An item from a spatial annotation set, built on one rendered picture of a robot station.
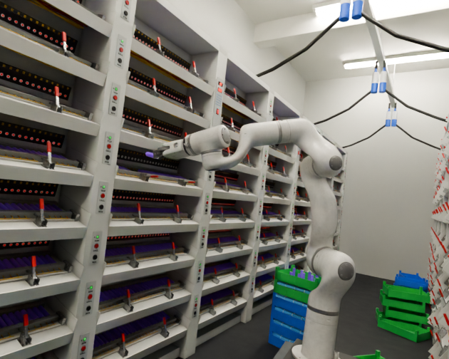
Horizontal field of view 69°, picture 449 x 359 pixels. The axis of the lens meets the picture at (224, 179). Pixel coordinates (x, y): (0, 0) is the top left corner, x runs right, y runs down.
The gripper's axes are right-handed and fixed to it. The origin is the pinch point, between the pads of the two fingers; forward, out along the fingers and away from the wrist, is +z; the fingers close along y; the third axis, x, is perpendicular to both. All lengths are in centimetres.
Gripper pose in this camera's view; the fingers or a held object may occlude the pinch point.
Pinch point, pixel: (160, 154)
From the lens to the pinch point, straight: 134.9
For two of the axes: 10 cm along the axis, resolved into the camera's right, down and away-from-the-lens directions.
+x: -1.0, -9.8, 1.7
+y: 5.2, 1.0, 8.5
